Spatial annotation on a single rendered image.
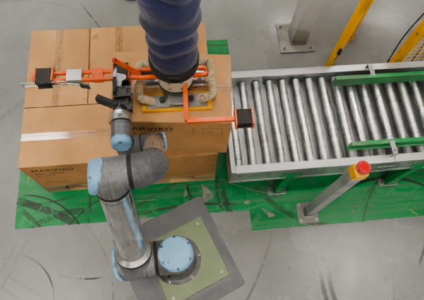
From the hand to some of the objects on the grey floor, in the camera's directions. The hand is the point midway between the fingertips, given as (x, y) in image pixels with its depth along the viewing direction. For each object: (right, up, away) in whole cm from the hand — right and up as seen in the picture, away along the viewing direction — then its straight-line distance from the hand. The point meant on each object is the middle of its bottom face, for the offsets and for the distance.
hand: (115, 74), depth 183 cm
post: (+114, -83, +100) cm, 173 cm away
